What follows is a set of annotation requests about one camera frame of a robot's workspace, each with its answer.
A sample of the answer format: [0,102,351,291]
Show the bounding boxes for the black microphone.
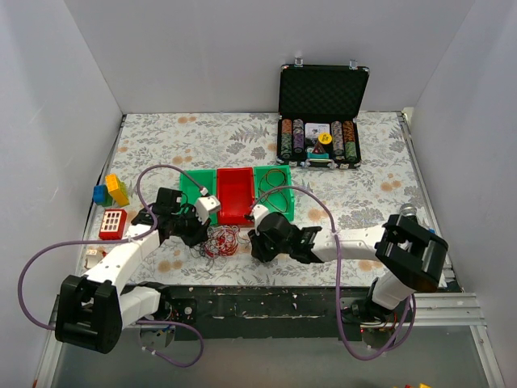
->
[399,203,418,218]

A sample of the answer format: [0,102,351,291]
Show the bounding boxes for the left green bin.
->
[179,170,217,225]

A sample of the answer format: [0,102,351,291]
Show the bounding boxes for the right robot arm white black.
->
[248,212,448,322]

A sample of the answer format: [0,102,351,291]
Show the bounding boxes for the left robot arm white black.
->
[55,188,221,354]

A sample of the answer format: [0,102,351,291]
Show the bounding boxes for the wire bundle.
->
[189,224,251,276]

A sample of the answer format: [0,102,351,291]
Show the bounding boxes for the green bin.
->
[252,163,294,223]
[179,170,217,225]

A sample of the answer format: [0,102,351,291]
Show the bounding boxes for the red wire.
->
[258,169,292,213]

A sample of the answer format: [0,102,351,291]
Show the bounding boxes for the black poker chip case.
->
[276,58,370,170]

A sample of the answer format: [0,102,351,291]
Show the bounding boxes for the red bin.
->
[216,167,255,226]

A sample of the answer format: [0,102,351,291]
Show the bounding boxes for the purple cable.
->
[18,163,211,369]
[250,185,417,361]

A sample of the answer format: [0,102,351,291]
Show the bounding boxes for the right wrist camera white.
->
[245,204,270,227]

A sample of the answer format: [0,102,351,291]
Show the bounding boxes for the small red white toy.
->
[84,249,107,269]

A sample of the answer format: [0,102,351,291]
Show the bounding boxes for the stacked toy bricks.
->
[92,174,130,208]

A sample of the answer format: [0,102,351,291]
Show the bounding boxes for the red white toy block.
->
[99,209,127,241]

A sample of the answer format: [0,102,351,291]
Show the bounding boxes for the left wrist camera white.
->
[195,195,221,224]

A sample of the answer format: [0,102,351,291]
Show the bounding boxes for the aluminium frame rail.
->
[48,293,485,328]

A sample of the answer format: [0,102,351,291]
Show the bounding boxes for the right green bin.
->
[252,163,294,223]

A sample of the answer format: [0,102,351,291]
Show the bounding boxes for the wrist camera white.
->
[195,195,221,224]
[245,204,270,227]

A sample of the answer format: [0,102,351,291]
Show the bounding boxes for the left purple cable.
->
[18,163,211,369]

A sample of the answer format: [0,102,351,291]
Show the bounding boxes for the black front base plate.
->
[124,285,417,343]

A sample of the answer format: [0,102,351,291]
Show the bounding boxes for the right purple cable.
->
[250,185,417,361]

